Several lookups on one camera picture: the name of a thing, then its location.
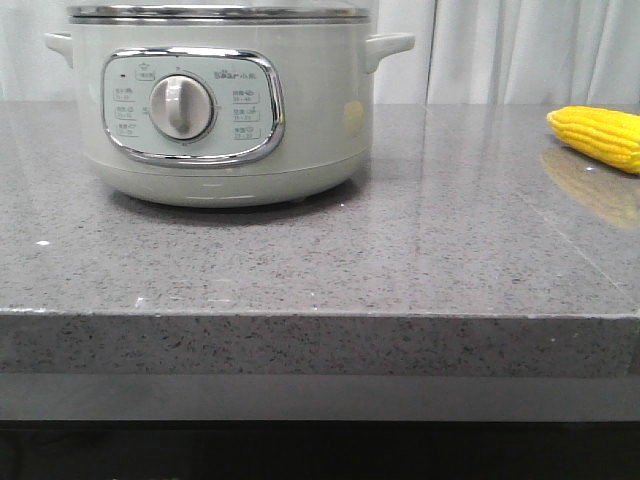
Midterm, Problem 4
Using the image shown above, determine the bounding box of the yellow corn cob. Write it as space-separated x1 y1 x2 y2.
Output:
546 106 639 175

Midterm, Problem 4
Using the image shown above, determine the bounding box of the glass pot lid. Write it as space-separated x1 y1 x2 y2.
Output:
67 1 371 24

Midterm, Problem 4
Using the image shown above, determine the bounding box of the pale green electric pot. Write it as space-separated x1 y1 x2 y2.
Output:
45 19 415 208

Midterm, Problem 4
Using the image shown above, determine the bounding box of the white curtain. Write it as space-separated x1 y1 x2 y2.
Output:
1 1 639 105

